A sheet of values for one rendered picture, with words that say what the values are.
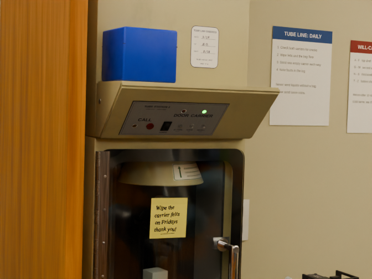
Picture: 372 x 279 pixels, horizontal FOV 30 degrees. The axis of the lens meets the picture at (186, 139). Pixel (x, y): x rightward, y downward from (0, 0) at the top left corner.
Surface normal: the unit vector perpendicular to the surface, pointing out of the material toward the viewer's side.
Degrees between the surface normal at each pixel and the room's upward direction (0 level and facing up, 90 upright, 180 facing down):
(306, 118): 90
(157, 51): 90
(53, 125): 90
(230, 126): 135
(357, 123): 90
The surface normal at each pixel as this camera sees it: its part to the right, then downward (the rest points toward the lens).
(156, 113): 0.31, 0.75
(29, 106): -0.88, 0.00
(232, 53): 0.47, 0.06
